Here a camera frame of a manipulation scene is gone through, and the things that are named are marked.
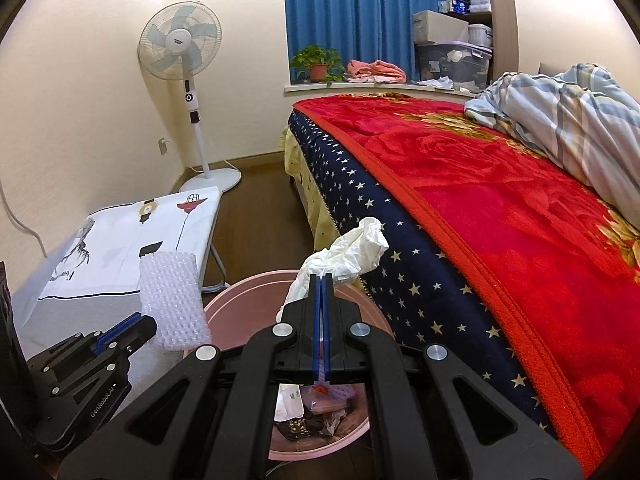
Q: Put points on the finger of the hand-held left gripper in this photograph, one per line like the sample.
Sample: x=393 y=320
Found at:
x=120 y=327
x=140 y=332

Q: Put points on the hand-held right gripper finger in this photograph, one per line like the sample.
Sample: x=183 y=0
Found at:
x=316 y=320
x=327 y=320

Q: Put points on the cream plastic bag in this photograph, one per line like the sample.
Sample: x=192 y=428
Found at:
x=345 y=255

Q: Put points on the pink round bin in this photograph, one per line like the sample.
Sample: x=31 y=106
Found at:
x=240 y=310

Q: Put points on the grey covered table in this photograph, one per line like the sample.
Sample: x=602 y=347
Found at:
x=65 y=315

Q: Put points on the navy starry bed sheet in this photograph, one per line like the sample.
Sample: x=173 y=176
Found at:
x=400 y=280

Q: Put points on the white green-print plastic bag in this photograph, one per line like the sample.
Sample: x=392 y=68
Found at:
x=289 y=402

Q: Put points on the white printed cloth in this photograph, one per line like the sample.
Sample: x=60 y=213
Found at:
x=115 y=240

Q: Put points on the yellow starry bed skirt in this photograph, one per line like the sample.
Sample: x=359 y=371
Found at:
x=320 y=210

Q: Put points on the black gold wrapper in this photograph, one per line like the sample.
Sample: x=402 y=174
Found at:
x=295 y=429

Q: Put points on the red floral blanket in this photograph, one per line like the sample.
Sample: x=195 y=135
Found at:
x=475 y=200

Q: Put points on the white windowsill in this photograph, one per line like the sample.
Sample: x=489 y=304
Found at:
x=310 y=87

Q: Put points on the pink folded cloth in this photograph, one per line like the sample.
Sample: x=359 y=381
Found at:
x=375 y=71

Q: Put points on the potted green plant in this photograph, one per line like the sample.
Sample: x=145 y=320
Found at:
x=315 y=62

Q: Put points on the white crumpled cloth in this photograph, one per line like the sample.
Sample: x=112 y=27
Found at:
x=442 y=83

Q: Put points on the large clear storage bin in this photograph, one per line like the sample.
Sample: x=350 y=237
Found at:
x=452 y=65

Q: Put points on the white standing fan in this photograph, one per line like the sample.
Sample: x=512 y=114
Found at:
x=180 y=40

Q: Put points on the blue curtain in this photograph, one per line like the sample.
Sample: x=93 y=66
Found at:
x=360 y=20

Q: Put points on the plaid quilt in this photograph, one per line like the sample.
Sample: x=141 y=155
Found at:
x=565 y=115

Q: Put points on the beige storage box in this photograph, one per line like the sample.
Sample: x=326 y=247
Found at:
x=440 y=26

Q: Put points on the small clear lidded box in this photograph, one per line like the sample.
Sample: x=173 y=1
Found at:
x=481 y=35

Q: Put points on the blue tissue pack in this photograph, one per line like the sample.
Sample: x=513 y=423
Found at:
x=454 y=5

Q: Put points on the wooden shelf unit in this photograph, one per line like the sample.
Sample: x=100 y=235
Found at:
x=502 y=25

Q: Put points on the white wall socket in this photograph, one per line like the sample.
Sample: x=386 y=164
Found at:
x=163 y=145

